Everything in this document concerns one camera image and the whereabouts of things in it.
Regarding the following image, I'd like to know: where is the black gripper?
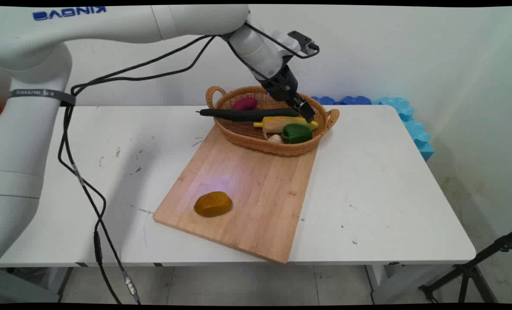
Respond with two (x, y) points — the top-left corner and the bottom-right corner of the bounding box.
(261, 65), (317, 124)

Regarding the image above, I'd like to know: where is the yellow-brown potato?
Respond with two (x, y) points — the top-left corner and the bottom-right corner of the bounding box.
(194, 191), (232, 218)

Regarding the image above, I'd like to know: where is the green bell pepper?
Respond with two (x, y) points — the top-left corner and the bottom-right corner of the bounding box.
(282, 124), (313, 144)

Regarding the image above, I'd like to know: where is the yellow corn cob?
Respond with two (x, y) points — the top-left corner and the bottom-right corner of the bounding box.
(253, 115), (319, 134)

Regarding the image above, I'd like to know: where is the dark blue foam piece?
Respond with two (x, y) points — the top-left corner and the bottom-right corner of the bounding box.
(311, 96), (373, 106)

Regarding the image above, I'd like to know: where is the purple sweet potato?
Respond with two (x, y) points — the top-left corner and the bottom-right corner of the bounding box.
(232, 97), (258, 111)

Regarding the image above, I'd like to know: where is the woven wicker basket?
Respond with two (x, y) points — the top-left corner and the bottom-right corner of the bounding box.
(206, 85), (340, 156)

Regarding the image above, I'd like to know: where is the dark green cucumber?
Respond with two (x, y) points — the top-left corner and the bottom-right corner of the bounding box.
(196, 108), (302, 121)

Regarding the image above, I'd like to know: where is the wooden cutting board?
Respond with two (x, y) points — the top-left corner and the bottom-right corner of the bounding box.
(153, 123), (319, 264)

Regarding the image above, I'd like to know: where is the light blue foam piece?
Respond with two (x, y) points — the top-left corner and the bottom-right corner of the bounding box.
(371, 97), (435, 162)

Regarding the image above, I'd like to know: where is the white table leg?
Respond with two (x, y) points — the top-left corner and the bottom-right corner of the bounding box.
(365, 263), (424, 304)

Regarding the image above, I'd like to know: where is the black tripod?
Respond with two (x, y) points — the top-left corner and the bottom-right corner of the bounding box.
(418, 228), (512, 304)

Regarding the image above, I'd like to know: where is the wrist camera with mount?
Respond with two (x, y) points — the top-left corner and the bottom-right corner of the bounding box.
(271, 30), (320, 59)

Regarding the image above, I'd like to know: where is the black cable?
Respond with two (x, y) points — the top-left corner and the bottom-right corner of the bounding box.
(58, 24), (321, 304)

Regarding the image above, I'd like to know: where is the grey strap on arm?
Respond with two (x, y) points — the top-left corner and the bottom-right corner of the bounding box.
(9, 89), (76, 106)

